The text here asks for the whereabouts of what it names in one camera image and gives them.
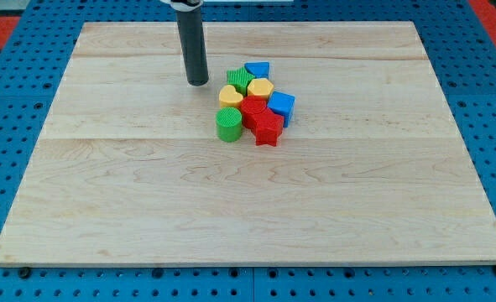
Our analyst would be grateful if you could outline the red star block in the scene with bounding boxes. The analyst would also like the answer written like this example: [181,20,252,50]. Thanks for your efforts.
[253,108,285,147]

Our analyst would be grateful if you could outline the green cylinder block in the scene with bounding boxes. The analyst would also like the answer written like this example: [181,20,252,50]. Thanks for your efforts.
[215,107,243,143]

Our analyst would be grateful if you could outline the red cylinder block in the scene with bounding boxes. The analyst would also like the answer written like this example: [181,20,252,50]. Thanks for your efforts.
[240,96,267,130]

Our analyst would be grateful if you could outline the yellow heart block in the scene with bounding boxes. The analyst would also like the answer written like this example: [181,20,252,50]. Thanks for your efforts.
[218,85,244,108]

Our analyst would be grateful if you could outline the blue cube block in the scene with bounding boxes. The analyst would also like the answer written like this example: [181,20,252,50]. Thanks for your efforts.
[267,91,295,128]

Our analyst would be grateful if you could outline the yellow hexagon block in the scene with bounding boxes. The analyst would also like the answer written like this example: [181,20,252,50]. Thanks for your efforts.
[247,78,274,101]

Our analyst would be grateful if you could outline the green star block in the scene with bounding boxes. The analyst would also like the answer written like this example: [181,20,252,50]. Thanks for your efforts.
[227,67,255,96]

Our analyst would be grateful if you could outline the blue semicircle block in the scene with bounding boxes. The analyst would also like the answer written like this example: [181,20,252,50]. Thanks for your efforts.
[244,61,270,79]

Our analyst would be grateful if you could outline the light wooden board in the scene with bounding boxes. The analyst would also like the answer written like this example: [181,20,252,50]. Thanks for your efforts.
[0,22,496,268]

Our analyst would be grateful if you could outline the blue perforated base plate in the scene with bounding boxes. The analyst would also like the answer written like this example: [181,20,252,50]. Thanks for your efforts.
[0,0,496,301]

